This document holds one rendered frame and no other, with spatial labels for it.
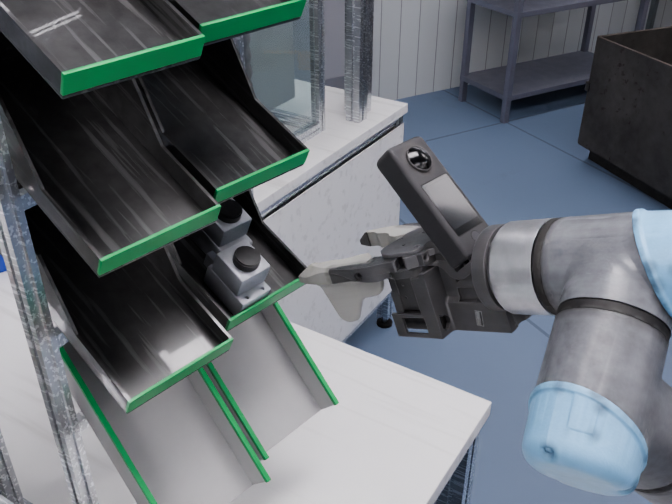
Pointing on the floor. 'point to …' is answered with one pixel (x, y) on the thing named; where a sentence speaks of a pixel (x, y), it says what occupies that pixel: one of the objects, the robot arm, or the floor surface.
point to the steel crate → (632, 109)
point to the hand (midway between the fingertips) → (335, 251)
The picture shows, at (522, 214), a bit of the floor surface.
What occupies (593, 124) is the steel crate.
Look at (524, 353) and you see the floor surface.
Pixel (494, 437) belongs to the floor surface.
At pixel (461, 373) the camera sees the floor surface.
